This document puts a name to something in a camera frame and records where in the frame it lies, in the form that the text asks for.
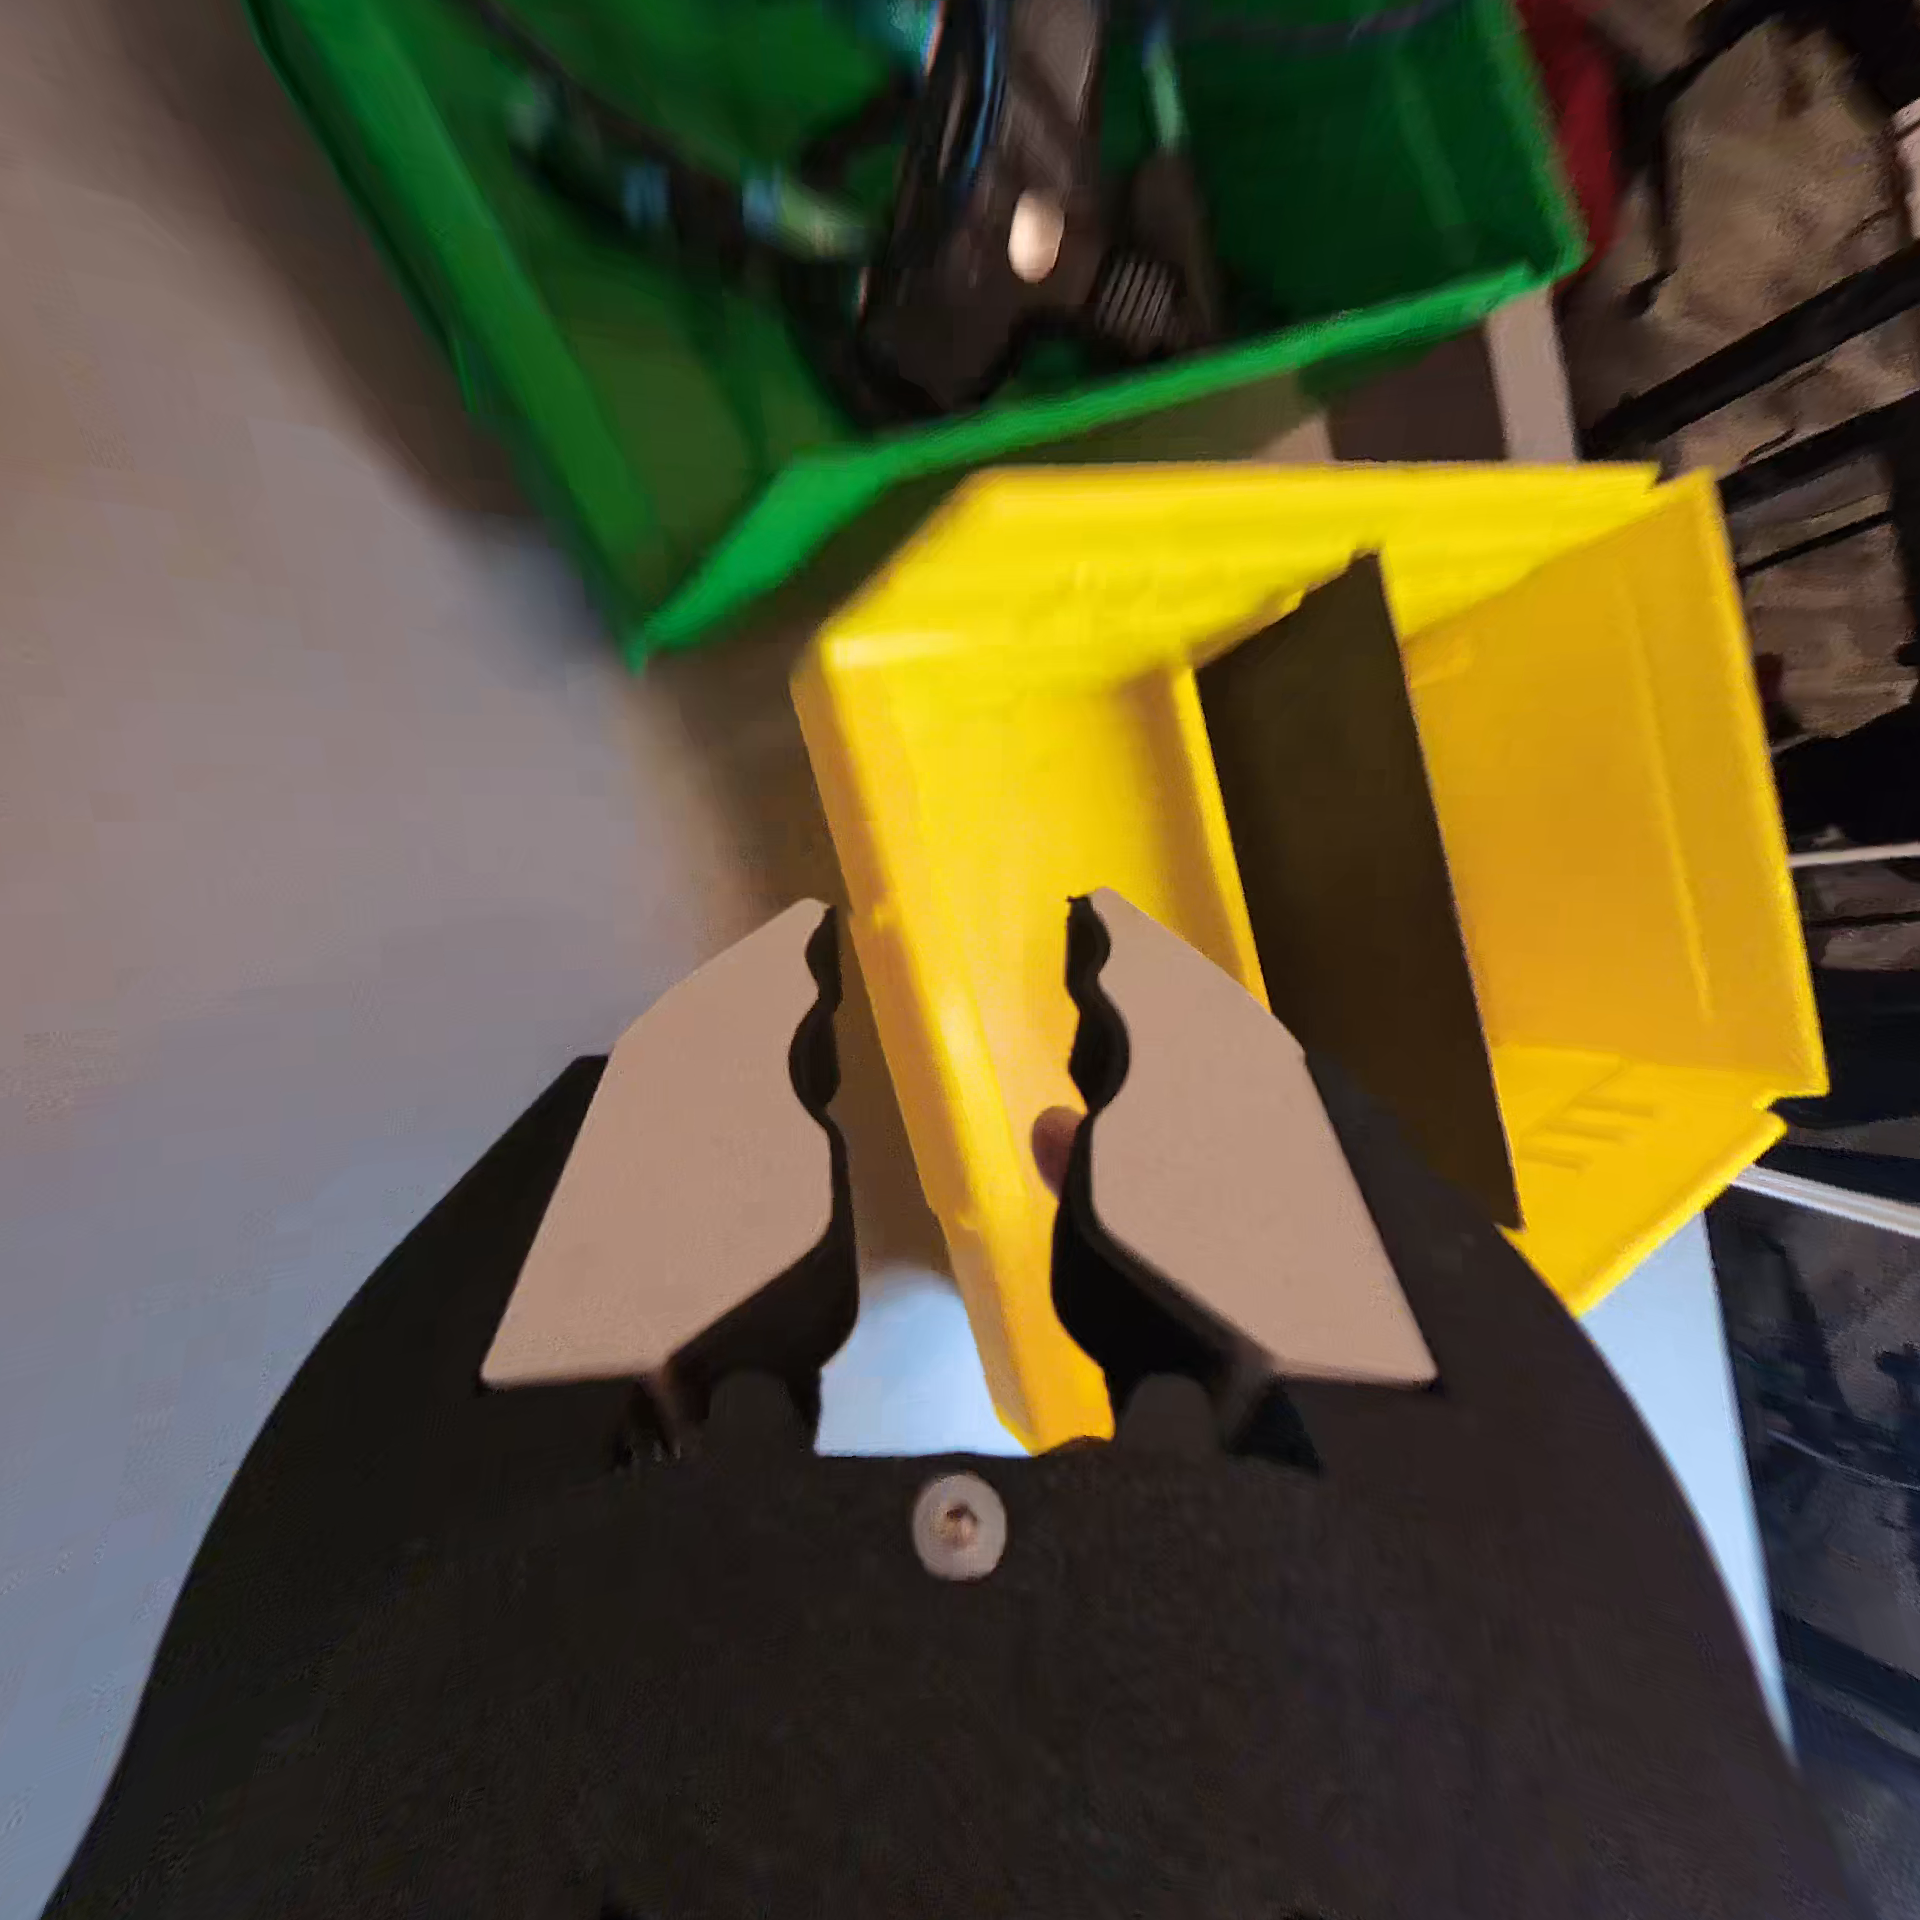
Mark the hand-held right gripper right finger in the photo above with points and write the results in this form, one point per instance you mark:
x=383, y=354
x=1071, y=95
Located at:
x=1243, y=1184

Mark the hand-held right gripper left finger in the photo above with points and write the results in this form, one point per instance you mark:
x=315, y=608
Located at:
x=675, y=1170

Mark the yellow plastic bin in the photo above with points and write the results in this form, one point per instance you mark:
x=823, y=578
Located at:
x=1019, y=749

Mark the green plastic bin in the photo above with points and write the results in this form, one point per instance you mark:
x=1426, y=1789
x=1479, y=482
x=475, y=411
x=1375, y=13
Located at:
x=570, y=388

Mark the black usb hub adapter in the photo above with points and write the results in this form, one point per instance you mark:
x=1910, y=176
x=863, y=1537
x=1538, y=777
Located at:
x=961, y=300

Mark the person's right hand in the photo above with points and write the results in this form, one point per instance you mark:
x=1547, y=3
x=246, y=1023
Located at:
x=1055, y=1147

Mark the dark bin divider panel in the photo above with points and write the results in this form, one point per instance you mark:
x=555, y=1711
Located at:
x=1348, y=900

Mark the red fabric bag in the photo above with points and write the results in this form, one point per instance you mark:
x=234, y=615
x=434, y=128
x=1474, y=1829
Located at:
x=1576, y=89

